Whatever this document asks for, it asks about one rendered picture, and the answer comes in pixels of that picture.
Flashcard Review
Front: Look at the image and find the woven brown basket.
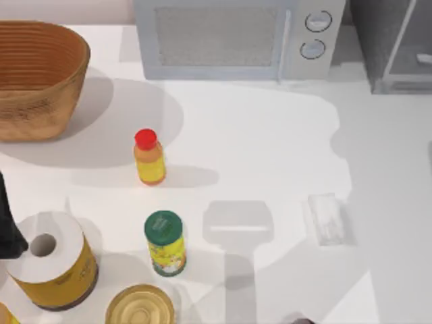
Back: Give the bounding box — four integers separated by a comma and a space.
0, 20, 91, 142

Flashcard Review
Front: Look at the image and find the pale microwave oven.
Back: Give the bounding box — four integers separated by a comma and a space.
131, 0, 347, 82

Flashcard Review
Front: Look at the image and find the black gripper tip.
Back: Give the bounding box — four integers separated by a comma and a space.
0, 171, 29, 260

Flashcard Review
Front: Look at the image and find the green-lidded yellow can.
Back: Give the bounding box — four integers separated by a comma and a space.
144, 210, 187, 277

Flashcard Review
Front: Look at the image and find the microwave door handle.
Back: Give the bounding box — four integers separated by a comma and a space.
278, 9, 292, 84

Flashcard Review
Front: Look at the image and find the yellow-wrapped paper roll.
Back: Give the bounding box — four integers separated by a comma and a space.
5, 211, 100, 312

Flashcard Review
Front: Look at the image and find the orange bottle with red cap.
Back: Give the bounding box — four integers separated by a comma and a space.
134, 128, 167, 187

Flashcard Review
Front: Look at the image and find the microwave knob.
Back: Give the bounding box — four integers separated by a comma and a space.
304, 9, 333, 33
300, 38, 327, 61

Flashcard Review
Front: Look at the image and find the gold tin can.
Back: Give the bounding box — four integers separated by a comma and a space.
105, 283, 176, 324

